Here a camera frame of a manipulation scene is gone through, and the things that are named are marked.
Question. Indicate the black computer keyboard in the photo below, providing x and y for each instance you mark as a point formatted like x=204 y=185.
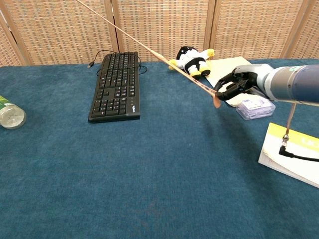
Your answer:
x=114 y=94

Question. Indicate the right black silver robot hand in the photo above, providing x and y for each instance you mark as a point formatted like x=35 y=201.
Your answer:
x=251 y=74

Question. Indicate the plastic bottle green label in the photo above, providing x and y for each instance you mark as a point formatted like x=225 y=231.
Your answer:
x=12 y=115

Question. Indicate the woven wooden folding screen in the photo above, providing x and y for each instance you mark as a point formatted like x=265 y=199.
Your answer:
x=62 y=30

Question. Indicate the beige manila folder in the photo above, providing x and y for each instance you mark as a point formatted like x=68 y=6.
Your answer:
x=229 y=66

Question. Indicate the blue carpet table mat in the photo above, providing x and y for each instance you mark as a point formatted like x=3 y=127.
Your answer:
x=149 y=161

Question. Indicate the black white plush doll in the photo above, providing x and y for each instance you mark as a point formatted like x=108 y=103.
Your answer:
x=192 y=61

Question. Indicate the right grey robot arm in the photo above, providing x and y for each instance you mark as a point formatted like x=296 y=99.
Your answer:
x=294 y=84

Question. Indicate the yellow white booklet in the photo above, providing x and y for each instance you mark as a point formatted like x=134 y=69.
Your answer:
x=294 y=164

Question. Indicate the clear plastic card box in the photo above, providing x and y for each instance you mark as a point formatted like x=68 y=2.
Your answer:
x=254 y=109

